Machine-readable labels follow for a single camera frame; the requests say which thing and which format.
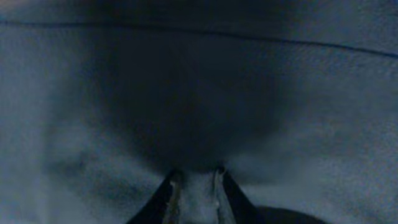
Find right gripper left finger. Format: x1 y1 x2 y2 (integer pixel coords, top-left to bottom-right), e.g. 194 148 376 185
127 170 182 224

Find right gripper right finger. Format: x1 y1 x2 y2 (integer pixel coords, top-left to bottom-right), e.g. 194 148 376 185
214 167 258 224

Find black leggings with grey waistband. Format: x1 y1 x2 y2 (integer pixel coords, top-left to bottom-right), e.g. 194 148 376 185
1 1 397 223

